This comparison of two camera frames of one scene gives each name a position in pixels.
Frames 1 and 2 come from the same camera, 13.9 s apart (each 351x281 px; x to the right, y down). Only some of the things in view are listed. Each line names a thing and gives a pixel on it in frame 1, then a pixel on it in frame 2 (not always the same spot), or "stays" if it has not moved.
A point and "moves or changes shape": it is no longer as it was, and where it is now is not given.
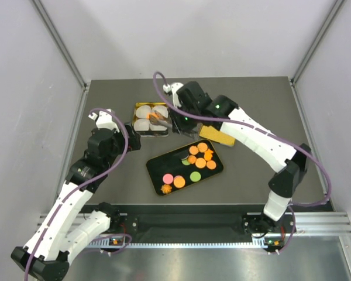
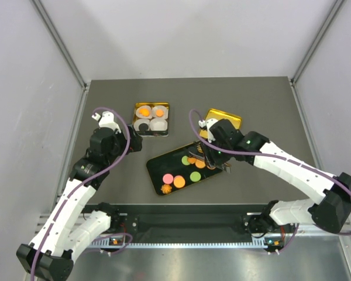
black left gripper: [133, 140] stays
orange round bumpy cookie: [193, 150] moves or changes shape
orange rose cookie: [192, 159] stays
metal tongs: [162, 123] → [226, 166]
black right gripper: [178, 126] → [212, 157]
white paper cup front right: [155, 125] stays
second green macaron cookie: [195, 176] stays
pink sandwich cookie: [168, 178] stays
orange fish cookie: [153, 115] → [144, 111]
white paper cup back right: [162, 110] stays
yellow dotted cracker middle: [200, 163] stays
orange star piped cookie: [166, 188] stays
